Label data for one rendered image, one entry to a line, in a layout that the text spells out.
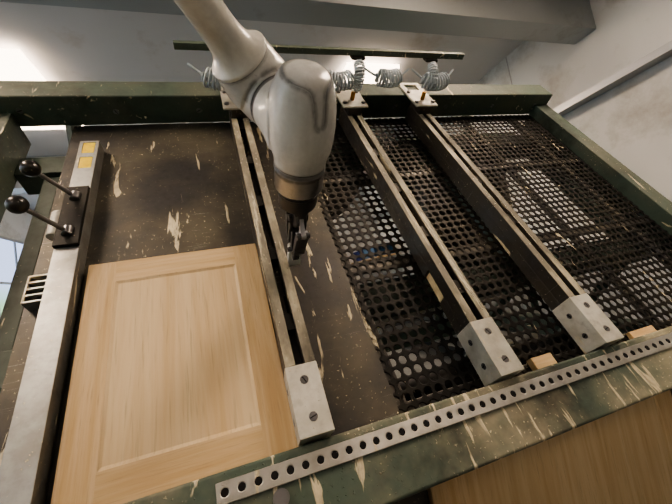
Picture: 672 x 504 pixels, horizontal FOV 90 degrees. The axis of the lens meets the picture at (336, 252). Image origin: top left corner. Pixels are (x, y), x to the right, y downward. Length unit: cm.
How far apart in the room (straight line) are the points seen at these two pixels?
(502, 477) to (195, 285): 92
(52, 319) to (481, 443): 85
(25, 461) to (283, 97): 67
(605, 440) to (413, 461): 80
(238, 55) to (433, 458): 74
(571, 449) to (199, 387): 102
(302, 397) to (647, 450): 115
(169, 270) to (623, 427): 137
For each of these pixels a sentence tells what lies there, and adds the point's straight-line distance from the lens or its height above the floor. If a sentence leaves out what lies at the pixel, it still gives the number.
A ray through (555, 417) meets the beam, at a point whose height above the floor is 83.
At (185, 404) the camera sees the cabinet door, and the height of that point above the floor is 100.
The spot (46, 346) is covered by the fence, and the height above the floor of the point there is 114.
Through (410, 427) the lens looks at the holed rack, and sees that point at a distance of 70.
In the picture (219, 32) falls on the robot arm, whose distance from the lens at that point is 59.
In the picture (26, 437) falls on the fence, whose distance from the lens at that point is 78.
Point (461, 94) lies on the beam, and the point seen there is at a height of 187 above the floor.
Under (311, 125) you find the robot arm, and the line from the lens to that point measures 51.
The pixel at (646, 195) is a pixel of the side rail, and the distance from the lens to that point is 172.
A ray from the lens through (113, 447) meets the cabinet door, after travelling 74.
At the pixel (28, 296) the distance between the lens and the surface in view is 93.
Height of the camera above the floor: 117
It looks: 5 degrees up
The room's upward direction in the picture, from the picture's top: 10 degrees counter-clockwise
